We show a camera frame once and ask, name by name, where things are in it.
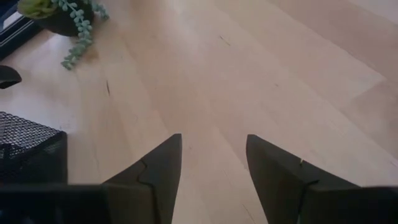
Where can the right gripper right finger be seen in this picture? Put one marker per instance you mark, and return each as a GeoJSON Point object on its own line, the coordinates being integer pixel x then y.
{"type": "Point", "coordinates": [276, 186]}

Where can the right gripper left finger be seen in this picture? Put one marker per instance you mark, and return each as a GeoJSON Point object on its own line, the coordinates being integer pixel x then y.
{"type": "Point", "coordinates": [161, 174]}

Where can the black mesh desk organizer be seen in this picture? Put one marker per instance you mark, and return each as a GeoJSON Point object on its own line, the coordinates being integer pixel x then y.
{"type": "Point", "coordinates": [31, 146]}

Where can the potted succulent plant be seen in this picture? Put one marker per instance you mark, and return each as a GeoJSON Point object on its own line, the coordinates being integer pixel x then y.
{"type": "Point", "coordinates": [62, 18]}

